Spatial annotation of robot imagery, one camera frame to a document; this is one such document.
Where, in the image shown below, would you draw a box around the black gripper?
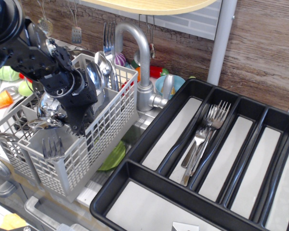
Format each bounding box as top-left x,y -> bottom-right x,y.
42,68 -> 98,136

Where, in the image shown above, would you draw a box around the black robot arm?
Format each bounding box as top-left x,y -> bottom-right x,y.
0,0 -> 97,136

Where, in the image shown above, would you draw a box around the grey plastic cutlery basket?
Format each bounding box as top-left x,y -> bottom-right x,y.
0,66 -> 138,202

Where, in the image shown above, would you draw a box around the steel fork front basket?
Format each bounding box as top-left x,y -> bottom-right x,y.
42,137 -> 65,161

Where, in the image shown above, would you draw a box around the steel spoon back basket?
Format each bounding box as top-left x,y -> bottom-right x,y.
94,51 -> 112,89

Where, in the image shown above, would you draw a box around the lower steel fork in tray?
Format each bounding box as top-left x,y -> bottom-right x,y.
180,127 -> 211,186

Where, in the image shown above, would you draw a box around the steel fork in tray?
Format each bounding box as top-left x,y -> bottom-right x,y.
187,101 -> 231,177
180,127 -> 211,186

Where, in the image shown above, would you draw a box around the upper steel fork in tray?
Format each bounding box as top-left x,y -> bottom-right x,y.
187,101 -> 231,177

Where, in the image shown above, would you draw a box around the black cutlery tray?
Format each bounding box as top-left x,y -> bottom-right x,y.
90,79 -> 289,231

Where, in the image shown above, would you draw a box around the steel spoon lying sideways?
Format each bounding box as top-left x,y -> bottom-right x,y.
28,113 -> 67,130

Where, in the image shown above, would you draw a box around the large shiny steel spoon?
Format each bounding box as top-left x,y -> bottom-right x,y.
37,92 -> 62,117

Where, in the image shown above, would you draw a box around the tall steel spoon centre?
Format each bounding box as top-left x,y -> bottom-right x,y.
87,61 -> 105,119

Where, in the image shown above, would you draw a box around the green toy leaf in sink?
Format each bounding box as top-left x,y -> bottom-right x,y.
98,141 -> 126,171

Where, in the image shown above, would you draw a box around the light green toy apple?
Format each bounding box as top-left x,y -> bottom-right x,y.
18,81 -> 33,97

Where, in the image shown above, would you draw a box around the silver curved faucet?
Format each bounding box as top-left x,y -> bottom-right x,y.
115,22 -> 174,111

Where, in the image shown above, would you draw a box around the purple toy onion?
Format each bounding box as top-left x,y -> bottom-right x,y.
115,52 -> 126,66

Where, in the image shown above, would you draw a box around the hanging small metal spatula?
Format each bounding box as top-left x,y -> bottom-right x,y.
67,0 -> 82,44

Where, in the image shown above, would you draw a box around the orange toy carrot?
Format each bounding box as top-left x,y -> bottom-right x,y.
0,90 -> 14,109

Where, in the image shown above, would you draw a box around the steel spoon left edge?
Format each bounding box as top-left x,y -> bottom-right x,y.
0,132 -> 19,142

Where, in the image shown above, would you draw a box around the red toy pepper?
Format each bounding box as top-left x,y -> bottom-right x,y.
135,65 -> 169,81

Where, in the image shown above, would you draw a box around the green toy cabbage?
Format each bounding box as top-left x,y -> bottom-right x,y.
0,66 -> 20,82

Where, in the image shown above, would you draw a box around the hanging metal skimmer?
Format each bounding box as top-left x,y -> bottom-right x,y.
37,0 -> 53,37

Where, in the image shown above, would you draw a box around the light blue bowl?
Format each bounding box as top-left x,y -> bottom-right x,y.
155,76 -> 185,99

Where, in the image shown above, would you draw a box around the yellow toy bottom left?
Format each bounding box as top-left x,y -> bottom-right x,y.
0,213 -> 27,231

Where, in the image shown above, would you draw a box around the grey metal pole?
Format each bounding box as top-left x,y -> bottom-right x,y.
207,0 -> 237,86

